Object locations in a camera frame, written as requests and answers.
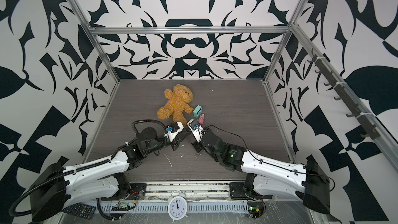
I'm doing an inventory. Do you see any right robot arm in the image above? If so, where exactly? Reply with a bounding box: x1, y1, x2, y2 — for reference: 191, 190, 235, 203
190, 124, 334, 215

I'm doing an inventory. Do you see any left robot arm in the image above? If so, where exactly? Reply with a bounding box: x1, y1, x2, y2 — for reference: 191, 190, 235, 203
8, 119, 191, 222

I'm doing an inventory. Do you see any pink toy figure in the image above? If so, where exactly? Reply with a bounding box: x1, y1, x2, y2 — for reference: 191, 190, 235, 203
197, 114, 205, 125

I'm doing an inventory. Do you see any teal toy block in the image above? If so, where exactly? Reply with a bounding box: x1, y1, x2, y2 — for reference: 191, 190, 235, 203
193, 105, 203, 118

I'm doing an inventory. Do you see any brown teddy bear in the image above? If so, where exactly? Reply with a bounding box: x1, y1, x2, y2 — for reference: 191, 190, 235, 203
157, 84, 194, 127

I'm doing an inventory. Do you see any white alarm clock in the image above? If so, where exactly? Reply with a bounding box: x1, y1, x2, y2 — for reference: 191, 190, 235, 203
167, 190, 188, 221

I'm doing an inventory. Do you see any small circuit board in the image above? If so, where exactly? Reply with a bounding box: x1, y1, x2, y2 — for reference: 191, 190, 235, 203
112, 202, 136, 212

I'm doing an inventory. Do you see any green electronics module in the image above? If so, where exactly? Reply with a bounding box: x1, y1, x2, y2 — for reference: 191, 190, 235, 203
248, 205, 266, 219

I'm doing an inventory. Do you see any black remote control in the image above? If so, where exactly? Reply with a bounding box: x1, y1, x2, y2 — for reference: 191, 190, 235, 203
61, 203, 96, 220

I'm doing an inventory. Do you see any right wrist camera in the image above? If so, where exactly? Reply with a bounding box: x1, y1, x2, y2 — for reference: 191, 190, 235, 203
187, 119, 204, 143

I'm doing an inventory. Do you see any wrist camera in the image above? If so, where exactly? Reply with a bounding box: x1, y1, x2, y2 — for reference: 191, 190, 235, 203
187, 119, 204, 143
166, 122, 184, 142

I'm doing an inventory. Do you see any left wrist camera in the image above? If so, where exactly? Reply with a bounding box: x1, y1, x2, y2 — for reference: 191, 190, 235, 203
166, 122, 184, 142

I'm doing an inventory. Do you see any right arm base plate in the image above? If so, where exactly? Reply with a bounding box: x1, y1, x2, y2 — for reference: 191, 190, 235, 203
229, 183, 262, 200

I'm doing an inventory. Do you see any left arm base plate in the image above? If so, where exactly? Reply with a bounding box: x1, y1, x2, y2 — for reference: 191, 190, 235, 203
122, 183, 147, 201

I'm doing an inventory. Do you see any white cable duct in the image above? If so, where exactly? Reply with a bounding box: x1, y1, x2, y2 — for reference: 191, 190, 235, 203
100, 202, 252, 214

